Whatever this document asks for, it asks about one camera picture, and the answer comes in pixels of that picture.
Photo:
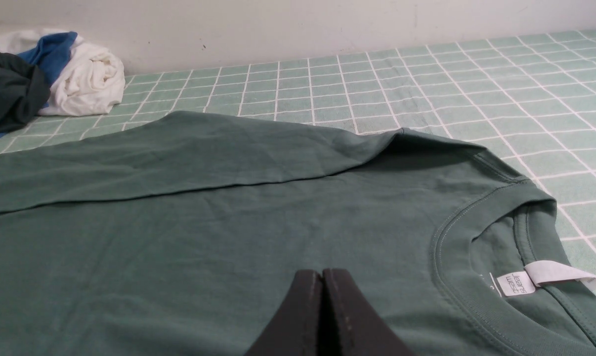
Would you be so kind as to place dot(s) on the blue crumpled garment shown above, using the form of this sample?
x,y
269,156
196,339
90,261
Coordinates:
x,y
51,54

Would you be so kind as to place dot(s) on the white crumpled garment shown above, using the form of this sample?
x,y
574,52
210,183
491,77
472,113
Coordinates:
x,y
92,82

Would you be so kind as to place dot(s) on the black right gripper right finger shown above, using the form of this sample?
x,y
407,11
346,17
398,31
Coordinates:
x,y
350,326

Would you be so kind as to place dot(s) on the green long-sleeve top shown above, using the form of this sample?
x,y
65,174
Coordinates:
x,y
182,237

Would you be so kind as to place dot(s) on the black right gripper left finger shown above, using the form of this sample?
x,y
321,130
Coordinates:
x,y
293,330

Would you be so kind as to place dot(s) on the green checkered table cloth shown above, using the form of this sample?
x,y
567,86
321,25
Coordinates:
x,y
530,99

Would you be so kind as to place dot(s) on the dark teal crumpled garment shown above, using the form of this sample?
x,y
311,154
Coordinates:
x,y
23,92

